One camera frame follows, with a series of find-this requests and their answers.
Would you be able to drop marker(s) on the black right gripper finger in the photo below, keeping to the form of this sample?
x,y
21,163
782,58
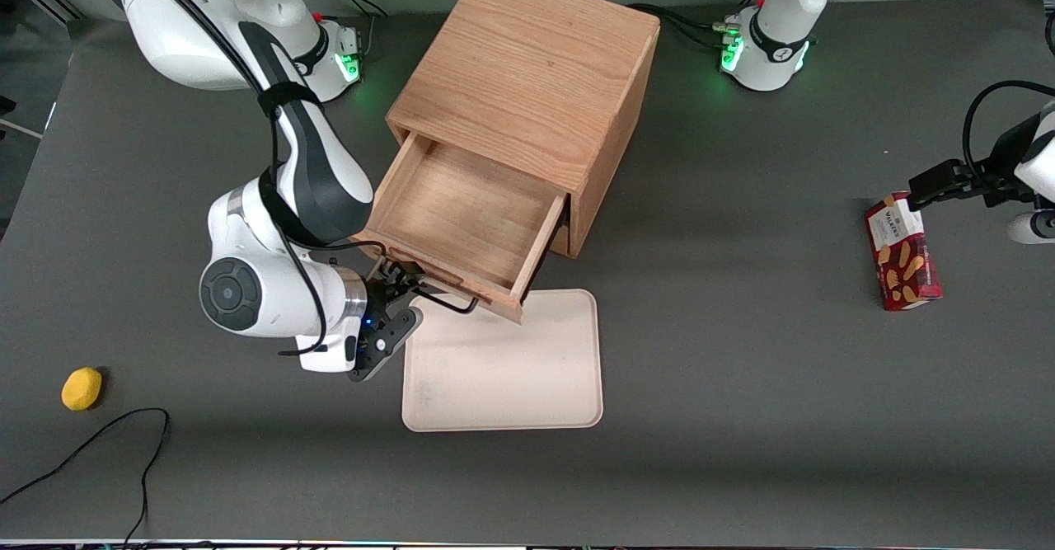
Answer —
x,y
412,288
391,271

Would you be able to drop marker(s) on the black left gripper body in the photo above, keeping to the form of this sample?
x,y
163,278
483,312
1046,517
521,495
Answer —
x,y
1000,172

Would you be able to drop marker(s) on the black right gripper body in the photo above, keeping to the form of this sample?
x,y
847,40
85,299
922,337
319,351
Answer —
x,y
384,291

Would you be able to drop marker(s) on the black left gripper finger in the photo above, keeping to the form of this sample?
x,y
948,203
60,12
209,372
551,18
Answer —
x,y
971,180
933,185

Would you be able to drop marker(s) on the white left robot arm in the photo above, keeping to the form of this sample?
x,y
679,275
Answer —
x,y
775,39

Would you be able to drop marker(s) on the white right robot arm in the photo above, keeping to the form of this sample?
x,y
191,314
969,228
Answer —
x,y
264,303

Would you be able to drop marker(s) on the oak wooden drawer cabinet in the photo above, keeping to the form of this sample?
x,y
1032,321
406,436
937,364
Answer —
x,y
536,63

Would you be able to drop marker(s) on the red tartan shortbread box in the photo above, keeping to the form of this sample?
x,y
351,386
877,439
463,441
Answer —
x,y
902,265

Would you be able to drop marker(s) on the cream rectangular plastic tray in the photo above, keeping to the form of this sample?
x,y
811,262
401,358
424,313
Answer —
x,y
511,369

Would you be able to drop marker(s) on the yellow lemon-shaped object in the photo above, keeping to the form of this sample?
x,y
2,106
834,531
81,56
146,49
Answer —
x,y
82,389

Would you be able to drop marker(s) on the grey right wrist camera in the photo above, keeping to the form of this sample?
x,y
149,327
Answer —
x,y
387,344

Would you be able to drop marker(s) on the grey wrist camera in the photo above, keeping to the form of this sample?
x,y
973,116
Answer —
x,y
1032,227
387,344

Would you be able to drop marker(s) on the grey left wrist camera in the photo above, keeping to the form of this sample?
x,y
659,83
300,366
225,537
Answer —
x,y
1032,227

